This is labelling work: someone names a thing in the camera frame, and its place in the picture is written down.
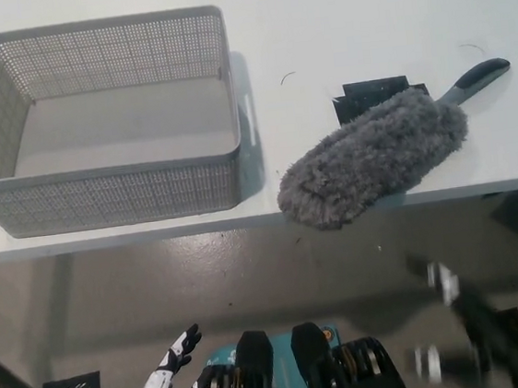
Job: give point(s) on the black right hand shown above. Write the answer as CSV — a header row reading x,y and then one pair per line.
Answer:
x,y
492,341

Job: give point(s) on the grey fluffy duster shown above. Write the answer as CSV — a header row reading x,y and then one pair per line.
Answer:
x,y
366,159

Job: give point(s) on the black tape patch on desk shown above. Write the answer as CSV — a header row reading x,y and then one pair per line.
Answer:
x,y
369,92

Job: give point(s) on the grey perforated plastic basket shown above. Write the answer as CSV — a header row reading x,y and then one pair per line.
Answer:
x,y
102,196

